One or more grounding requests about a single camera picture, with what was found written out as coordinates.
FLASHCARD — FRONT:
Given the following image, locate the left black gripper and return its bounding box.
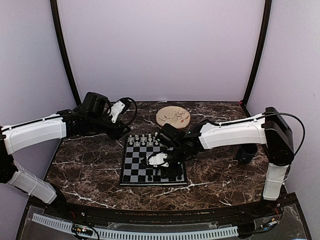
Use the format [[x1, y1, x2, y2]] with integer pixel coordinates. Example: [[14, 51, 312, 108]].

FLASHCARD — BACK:
[[87, 111, 131, 140]]

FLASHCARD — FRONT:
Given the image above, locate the black white chess board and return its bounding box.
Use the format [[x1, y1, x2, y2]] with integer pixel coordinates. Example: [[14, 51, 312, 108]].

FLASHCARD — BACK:
[[119, 136, 188, 187]]

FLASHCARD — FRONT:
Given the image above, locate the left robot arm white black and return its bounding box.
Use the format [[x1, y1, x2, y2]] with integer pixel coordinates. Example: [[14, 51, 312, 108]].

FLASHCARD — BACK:
[[0, 92, 136, 218]]

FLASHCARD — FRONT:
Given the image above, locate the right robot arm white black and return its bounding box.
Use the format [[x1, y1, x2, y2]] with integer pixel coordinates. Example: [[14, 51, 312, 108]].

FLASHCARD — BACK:
[[146, 107, 295, 217]]

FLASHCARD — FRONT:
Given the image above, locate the row of white chess pieces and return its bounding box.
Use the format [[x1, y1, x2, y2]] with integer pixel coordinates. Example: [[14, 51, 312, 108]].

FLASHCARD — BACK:
[[126, 133, 160, 147]]

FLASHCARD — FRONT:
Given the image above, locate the beige bird painted plate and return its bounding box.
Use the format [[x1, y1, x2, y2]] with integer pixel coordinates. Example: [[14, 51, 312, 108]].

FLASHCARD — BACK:
[[155, 106, 191, 129]]

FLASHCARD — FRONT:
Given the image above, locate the dark blue mug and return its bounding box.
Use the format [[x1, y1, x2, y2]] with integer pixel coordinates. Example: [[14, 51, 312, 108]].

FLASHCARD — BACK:
[[235, 143, 258, 165]]

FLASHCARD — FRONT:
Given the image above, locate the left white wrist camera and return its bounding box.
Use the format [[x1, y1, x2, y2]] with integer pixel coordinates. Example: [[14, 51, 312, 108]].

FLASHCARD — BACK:
[[108, 99, 126, 124]]

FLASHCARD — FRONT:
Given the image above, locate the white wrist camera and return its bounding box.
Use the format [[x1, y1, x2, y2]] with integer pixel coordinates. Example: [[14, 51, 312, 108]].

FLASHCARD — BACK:
[[108, 99, 126, 124], [146, 153, 169, 168]]

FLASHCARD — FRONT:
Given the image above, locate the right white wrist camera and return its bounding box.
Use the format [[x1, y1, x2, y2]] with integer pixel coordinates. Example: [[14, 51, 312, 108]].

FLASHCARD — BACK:
[[146, 153, 169, 168]]

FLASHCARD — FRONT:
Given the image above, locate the white slotted cable duct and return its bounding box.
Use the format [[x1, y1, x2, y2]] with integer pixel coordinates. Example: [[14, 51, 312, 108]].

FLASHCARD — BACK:
[[31, 213, 239, 240]]

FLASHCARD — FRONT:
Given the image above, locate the left black frame post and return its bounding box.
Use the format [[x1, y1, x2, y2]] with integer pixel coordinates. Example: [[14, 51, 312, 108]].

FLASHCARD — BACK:
[[49, 0, 81, 105]]

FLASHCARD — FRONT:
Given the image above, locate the black frame post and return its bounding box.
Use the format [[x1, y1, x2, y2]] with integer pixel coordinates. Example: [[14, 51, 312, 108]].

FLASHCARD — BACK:
[[49, 0, 81, 105], [240, 0, 273, 109]]

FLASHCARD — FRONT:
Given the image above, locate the right black frame post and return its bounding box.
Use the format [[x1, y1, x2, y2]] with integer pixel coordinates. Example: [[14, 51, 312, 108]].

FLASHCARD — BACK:
[[240, 0, 273, 109]]

